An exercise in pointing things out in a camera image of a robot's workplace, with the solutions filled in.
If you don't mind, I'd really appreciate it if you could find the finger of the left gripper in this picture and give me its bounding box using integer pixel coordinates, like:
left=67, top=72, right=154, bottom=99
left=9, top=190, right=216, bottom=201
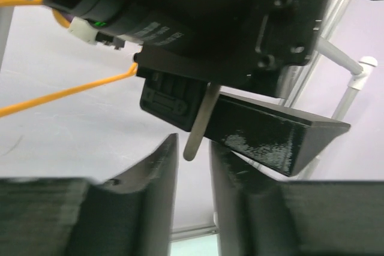
left=206, top=92, right=350, bottom=177

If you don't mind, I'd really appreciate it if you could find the clothes rack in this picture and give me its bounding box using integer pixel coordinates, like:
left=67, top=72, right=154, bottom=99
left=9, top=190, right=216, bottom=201
left=0, top=0, right=378, bottom=233

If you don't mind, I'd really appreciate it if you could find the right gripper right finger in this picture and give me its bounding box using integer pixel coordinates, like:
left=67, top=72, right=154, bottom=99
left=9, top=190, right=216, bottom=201
left=210, top=143, right=383, bottom=255

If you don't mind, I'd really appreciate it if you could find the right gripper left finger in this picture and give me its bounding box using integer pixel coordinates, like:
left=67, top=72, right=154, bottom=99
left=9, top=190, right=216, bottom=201
left=1, top=134, right=178, bottom=255

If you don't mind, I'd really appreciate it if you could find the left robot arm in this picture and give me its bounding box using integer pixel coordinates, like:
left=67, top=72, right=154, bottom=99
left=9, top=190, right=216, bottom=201
left=43, top=0, right=379, bottom=176

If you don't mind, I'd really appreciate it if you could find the yellow plastic hanger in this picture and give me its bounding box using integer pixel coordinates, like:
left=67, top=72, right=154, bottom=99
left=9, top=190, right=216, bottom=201
left=1, top=0, right=137, bottom=117

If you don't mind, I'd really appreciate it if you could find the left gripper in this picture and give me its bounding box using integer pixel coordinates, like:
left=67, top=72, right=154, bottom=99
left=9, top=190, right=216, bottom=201
left=135, top=0, right=328, bottom=131

